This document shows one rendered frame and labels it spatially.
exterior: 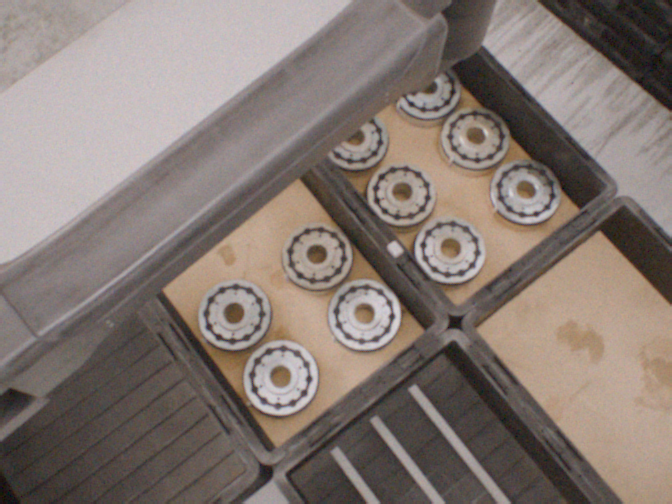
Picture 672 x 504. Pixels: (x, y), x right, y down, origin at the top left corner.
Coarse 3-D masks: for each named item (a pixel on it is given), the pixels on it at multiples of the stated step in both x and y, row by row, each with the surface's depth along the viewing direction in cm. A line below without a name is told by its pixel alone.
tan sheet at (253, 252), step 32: (288, 192) 109; (256, 224) 107; (288, 224) 107; (224, 256) 106; (256, 256) 106; (320, 256) 106; (192, 288) 104; (288, 288) 104; (192, 320) 103; (288, 320) 103; (320, 320) 103; (320, 352) 101; (384, 352) 101; (320, 384) 100; (352, 384) 100; (256, 416) 99
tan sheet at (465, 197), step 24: (384, 120) 113; (408, 144) 111; (432, 144) 111; (432, 168) 110; (360, 192) 109; (456, 192) 109; (480, 192) 109; (432, 216) 108; (456, 216) 108; (480, 216) 108; (552, 216) 107; (408, 240) 106; (504, 240) 106; (528, 240) 106; (504, 264) 105
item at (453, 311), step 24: (480, 48) 105; (504, 72) 104; (528, 96) 102; (552, 120) 101; (576, 144) 100; (336, 168) 99; (600, 168) 99; (576, 216) 97; (552, 240) 96; (408, 264) 95; (528, 264) 95; (432, 288) 94; (480, 288) 94; (456, 312) 93
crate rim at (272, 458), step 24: (312, 168) 99; (336, 192) 98; (360, 216) 97; (384, 240) 96; (432, 312) 93; (432, 336) 93; (192, 360) 92; (216, 384) 90; (360, 384) 90; (336, 408) 89; (240, 432) 88; (312, 432) 88; (264, 456) 88
